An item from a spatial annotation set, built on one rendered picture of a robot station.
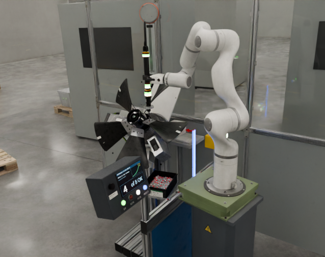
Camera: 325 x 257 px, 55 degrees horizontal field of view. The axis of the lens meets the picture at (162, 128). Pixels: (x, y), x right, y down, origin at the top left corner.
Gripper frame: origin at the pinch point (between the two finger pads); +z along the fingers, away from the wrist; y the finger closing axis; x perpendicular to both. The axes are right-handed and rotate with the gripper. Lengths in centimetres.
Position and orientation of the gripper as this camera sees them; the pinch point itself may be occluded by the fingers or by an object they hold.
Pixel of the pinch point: (147, 77)
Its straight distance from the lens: 207.0
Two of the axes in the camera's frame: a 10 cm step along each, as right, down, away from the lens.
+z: -8.2, -1.8, 5.5
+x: -0.3, -9.4, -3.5
